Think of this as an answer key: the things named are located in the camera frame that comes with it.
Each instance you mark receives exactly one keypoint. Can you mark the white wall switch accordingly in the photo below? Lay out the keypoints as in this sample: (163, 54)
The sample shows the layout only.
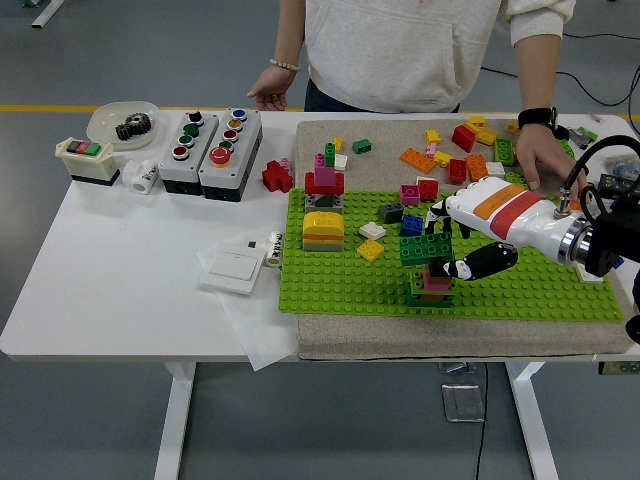
(230, 270)

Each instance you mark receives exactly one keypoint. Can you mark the person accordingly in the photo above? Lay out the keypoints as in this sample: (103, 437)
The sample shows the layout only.
(400, 50)

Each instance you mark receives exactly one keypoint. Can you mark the person's right hand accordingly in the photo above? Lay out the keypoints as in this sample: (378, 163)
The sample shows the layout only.
(272, 90)

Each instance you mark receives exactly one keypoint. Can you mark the small yellow brick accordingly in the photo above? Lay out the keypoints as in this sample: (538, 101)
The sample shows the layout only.
(338, 144)

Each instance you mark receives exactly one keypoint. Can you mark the small blue slope brick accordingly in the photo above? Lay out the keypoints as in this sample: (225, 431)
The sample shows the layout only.
(618, 261)

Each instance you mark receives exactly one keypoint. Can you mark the white square plate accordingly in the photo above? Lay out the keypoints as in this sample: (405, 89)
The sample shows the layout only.
(587, 276)
(372, 230)

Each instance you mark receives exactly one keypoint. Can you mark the orange long plate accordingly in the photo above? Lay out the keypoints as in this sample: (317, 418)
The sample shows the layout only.
(417, 160)

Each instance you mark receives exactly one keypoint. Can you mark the amber yellow brick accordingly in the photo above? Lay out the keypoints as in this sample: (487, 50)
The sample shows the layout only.
(485, 136)

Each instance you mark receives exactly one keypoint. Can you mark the dark green frame brick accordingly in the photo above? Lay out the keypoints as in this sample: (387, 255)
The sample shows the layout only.
(412, 299)

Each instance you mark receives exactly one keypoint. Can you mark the dark grey brick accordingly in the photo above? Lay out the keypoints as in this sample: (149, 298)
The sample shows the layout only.
(390, 214)

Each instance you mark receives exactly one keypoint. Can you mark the small green tall brick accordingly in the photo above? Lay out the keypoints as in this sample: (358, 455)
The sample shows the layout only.
(330, 152)

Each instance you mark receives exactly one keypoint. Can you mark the yellow square plate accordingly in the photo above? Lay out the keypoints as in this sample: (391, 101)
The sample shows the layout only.
(370, 250)

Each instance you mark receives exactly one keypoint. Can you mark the magenta square brick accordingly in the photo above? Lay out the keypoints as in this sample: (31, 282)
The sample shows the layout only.
(410, 195)

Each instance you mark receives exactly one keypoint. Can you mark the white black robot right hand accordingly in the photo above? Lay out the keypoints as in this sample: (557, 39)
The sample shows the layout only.
(510, 212)

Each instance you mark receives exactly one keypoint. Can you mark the black electronic device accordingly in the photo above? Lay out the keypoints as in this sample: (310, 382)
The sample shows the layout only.
(612, 182)

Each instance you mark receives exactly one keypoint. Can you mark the red slope brick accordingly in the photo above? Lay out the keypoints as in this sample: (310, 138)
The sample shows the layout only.
(462, 138)

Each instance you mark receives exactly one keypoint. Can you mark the white pipe tee fitting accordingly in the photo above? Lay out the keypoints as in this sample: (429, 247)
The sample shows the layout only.
(142, 177)

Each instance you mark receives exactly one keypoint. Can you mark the white furniture foot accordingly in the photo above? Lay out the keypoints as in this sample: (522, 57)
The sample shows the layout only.
(47, 12)

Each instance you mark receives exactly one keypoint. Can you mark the lime green long brick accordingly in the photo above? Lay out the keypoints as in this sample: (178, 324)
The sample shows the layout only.
(504, 151)

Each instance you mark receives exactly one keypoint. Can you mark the person's right forearm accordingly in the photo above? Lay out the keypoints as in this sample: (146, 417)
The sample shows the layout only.
(292, 35)

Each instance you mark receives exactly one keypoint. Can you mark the tall pink brick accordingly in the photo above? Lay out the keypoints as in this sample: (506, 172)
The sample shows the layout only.
(325, 175)

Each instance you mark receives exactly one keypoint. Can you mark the tiny pink brick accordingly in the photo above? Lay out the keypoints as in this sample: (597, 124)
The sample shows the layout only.
(285, 162)

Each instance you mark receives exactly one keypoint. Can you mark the grey arch brick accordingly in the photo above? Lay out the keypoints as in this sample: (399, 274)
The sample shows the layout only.
(311, 203)

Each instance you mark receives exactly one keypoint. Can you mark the green studded baseplate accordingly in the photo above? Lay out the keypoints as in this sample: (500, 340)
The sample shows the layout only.
(340, 290)

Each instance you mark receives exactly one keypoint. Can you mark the black wristwatch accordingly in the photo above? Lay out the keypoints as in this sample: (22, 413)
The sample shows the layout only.
(537, 118)

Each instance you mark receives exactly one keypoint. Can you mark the red square brick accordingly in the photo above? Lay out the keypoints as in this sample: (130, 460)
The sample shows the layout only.
(457, 171)
(429, 190)

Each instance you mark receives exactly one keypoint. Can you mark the small pink brick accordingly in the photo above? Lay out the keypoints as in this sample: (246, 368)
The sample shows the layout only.
(431, 150)

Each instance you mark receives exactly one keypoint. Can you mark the salmon square brick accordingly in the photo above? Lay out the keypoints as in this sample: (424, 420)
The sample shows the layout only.
(429, 274)

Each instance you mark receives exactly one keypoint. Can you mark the white thin plate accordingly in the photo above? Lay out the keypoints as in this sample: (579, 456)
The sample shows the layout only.
(425, 178)

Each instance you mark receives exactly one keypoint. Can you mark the white labelled cylinder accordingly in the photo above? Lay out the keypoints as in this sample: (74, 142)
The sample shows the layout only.
(274, 250)

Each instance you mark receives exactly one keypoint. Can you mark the black square brick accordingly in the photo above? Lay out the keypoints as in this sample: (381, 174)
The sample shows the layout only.
(439, 267)

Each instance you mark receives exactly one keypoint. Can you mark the yellow square brick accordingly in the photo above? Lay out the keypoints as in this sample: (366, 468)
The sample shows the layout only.
(475, 121)
(514, 127)
(432, 136)

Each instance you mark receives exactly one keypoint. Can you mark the red cross brick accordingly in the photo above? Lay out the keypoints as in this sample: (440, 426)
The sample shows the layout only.
(275, 176)

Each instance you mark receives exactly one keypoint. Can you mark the beige red-green switch box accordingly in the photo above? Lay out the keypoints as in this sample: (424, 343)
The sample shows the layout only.
(90, 162)

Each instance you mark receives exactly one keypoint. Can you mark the person's left forearm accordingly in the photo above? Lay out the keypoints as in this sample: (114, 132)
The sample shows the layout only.
(537, 75)

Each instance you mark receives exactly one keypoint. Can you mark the orange thin brick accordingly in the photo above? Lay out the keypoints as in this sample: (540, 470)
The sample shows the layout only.
(323, 236)

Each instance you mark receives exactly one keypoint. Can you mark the metal floor box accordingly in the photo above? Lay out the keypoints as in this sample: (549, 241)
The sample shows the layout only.
(460, 402)

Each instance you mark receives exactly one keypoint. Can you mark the red wide brick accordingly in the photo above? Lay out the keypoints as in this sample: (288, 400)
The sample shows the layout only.
(311, 186)

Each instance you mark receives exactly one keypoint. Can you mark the grey green tool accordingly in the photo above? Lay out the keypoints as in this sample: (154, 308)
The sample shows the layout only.
(582, 136)

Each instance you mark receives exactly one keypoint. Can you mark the grey four-button box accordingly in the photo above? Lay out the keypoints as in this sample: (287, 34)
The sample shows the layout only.
(175, 172)

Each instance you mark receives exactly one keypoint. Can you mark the white square brick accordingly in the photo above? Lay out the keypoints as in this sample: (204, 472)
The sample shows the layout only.
(495, 169)

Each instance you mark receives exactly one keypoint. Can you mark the blue square brick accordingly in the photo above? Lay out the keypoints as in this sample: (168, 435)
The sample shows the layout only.
(411, 226)

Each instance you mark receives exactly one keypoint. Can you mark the white paper sheet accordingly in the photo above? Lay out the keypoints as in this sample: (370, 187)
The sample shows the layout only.
(255, 330)

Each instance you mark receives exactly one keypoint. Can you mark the light pink square brick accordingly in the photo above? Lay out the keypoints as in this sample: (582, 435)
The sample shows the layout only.
(437, 284)

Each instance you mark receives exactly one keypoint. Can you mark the dark green long brick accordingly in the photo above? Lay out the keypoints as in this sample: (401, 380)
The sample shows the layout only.
(420, 247)

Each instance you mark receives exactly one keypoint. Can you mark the metal under-table bracket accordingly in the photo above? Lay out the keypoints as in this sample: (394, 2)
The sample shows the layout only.
(455, 368)

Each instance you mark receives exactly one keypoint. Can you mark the white table leg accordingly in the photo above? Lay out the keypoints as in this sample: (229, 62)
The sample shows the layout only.
(175, 425)
(532, 425)

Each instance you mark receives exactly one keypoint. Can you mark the translucent white bowl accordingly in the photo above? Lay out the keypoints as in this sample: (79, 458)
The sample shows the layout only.
(107, 120)

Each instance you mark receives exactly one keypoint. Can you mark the black under-table control box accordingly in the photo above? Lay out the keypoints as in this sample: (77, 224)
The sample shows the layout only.
(620, 368)

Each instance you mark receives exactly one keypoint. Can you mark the orange six-stud brick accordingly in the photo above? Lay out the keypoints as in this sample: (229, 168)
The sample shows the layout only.
(477, 167)

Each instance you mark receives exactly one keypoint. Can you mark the person's left hand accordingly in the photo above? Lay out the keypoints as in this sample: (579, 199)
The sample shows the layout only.
(542, 150)

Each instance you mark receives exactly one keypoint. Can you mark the small white brick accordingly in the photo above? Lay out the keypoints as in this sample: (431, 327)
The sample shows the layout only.
(341, 161)

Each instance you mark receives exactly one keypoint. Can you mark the dark metal gear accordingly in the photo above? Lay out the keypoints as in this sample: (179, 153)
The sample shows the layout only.
(132, 127)

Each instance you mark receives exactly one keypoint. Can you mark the yellow dome brick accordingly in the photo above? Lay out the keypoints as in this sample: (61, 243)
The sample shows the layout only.
(323, 220)

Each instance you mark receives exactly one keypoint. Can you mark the grey emergency stop box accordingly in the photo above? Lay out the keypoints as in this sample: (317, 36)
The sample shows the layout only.
(235, 172)

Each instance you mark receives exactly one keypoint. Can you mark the glossy yellow brick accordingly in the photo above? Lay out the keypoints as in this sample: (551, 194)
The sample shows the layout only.
(442, 158)

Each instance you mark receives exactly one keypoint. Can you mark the grey flat brick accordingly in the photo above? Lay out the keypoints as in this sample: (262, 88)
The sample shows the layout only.
(323, 246)

